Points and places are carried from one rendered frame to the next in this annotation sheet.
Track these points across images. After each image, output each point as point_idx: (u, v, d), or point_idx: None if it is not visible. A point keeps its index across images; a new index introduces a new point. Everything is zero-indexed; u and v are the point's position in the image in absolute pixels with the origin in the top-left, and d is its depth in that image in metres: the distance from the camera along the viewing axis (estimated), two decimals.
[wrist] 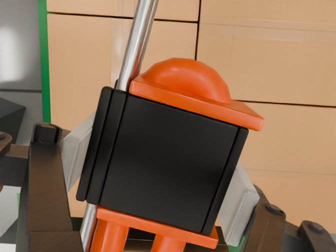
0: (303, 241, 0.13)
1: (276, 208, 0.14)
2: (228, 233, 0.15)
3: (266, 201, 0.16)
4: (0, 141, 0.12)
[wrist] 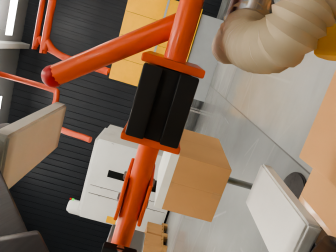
0: None
1: None
2: None
3: (321, 230, 0.15)
4: None
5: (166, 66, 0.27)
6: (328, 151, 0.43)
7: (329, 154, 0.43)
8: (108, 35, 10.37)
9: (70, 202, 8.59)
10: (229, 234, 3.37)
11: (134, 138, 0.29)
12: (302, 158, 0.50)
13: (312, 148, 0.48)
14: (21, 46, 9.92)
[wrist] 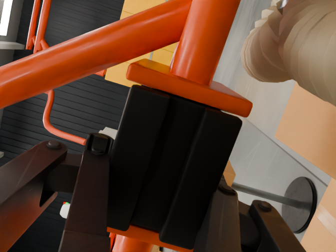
0: (255, 221, 0.13)
1: (229, 188, 0.14)
2: None
3: (224, 183, 0.16)
4: (57, 151, 0.13)
5: (176, 93, 0.13)
6: (315, 120, 0.27)
7: (317, 124, 0.27)
8: None
9: (64, 207, 8.38)
10: None
11: (111, 225, 0.15)
12: (278, 138, 0.34)
13: (292, 121, 0.32)
14: (15, 47, 9.74)
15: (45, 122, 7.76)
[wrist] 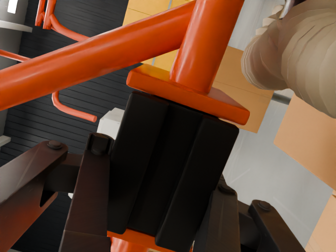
0: (255, 221, 0.13)
1: (228, 188, 0.14)
2: None
3: (224, 183, 0.16)
4: (57, 151, 0.13)
5: (175, 100, 0.14)
6: (313, 128, 0.28)
7: (315, 132, 0.27)
8: (113, 19, 10.10)
9: None
10: (256, 188, 3.03)
11: (108, 228, 0.15)
12: (277, 144, 0.34)
13: (290, 128, 0.32)
14: (23, 28, 9.64)
15: (54, 99, 7.63)
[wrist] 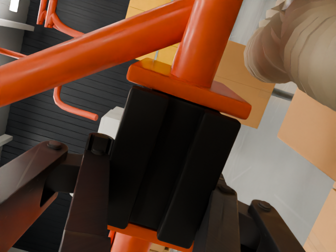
0: (255, 221, 0.13)
1: (228, 188, 0.14)
2: None
3: (223, 183, 0.16)
4: (57, 151, 0.13)
5: (176, 94, 0.14)
6: (317, 121, 0.27)
7: (319, 125, 0.27)
8: (115, 18, 10.10)
9: None
10: (257, 186, 3.01)
11: (110, 222, 0.15)
12: (281, 138, 0.34)
13: (294, 121, 0.32)
14: (25, 27, 9.65)
15: (55, 98, 7.63)
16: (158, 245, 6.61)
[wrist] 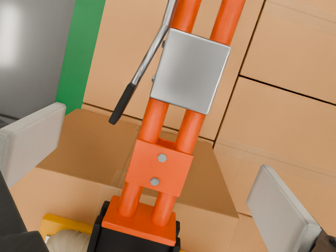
0: None
1: None
2: None
3: (321, 230, 0.15)
4: None
5: None
6: (191, 226, 0.50)
7: (188, 224, 0.50)
8: None
9: None
10: None
11: (104, 217, 0.33)
12: (230, 217, 0.50)
13: (217, 227, 0.50)
14: None
15: None
16: None
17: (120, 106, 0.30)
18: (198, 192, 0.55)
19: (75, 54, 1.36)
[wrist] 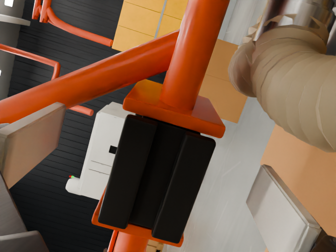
0: None
1: None
2: None
3: (321, 230, 0.15)
4: None
5: (163, 120, 0.17)
6: (291, 157, 0.31)
7: (292, 161, 0.30)
8: (111, 13, 10.06)
9: (70, 181, 8.27)
10: (245, 181, 3.04)
11: (113, 224, 0.19)
12: None
13: (273, 152, 0.35)
14: (21, 22, 9.62)
15: None
16: None
17: None
18: None
19: None
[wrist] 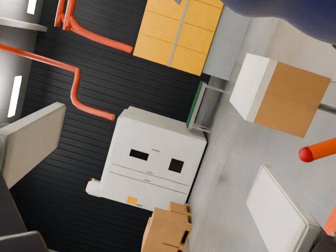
0: None
1: None
2: None
3: (321, 230, 0.15)
4: None
5: None
6: None
7: None
8: (126, 19, 10.31)
9: (90, 183, 8.51)
10: None
11: None
12: None
13: None
14: (39, 28, 9.87)
15: (73, 98, 7.88)
16: (175, 240, 6.91)
17: None
18: None
19: None
